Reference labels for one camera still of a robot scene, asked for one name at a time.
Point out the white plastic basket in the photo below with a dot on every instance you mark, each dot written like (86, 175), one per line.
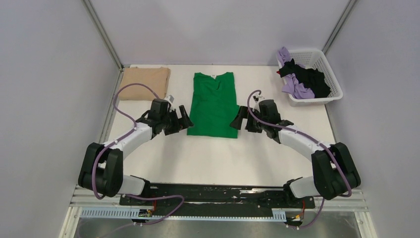
(315, 59)

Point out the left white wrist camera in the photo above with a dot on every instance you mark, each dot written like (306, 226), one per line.
(170, 99)

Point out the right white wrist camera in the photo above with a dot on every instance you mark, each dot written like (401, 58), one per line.
(257, 99)

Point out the black t-shirt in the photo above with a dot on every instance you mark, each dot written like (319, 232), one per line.
(311, 78)

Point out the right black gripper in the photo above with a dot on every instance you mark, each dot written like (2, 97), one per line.
(243, 113)

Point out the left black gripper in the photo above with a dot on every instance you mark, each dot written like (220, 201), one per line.
(185, 122)

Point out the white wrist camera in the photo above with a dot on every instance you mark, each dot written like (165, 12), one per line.
(257, 99)
(170, 99)

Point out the folded beige t-shirt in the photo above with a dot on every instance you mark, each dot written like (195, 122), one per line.
(148, 83)

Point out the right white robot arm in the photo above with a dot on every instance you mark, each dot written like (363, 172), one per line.
(334, 171)

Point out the lilac t-shirt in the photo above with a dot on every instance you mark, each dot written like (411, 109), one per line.
(292, 86)

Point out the green t-shirt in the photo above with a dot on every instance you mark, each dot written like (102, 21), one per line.
(214, 106)

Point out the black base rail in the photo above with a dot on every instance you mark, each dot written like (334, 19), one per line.
(210, 200)

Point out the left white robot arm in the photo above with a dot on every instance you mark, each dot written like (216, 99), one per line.
(102, 168)

